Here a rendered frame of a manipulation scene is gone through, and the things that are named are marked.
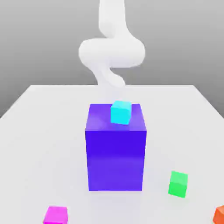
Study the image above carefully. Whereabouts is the small magenta cube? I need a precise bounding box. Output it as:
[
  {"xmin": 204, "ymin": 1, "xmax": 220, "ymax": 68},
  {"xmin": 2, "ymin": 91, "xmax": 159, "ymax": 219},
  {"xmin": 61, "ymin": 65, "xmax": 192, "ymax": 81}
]
[{"xmin": 42, "ymin": 206, "xmax": 69, "ymax": 224}]

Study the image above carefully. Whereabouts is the large purple box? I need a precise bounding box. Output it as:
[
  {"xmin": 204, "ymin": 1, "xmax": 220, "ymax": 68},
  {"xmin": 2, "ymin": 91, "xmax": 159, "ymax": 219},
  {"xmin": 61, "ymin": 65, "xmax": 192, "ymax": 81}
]
[{"xmin": 84, "ymin": 103, "xmax": 147, "ymax": 192}]

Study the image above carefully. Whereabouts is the small cyan cube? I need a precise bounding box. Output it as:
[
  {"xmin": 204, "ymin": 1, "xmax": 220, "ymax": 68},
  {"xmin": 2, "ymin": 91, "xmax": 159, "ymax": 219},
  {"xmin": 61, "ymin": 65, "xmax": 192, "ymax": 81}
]
[{"xmin": 110, "ymin": 100, "xmax": 132, "ymax": 126}]

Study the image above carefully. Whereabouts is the small orange cube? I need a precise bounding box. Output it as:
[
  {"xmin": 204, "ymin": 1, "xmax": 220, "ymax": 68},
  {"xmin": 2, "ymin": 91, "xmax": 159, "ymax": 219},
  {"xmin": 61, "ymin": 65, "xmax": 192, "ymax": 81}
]
[{"xmin": 212, "ymin": 205, "xmax": 224, "ymax": 224}]

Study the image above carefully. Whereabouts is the small green cube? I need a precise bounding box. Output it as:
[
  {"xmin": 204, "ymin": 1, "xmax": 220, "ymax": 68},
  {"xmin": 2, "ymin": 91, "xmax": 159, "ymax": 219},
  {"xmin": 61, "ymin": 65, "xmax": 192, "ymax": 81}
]
[{"xmin": 168, "ymin": 171, "xmax": 189, "ymax": 199}]

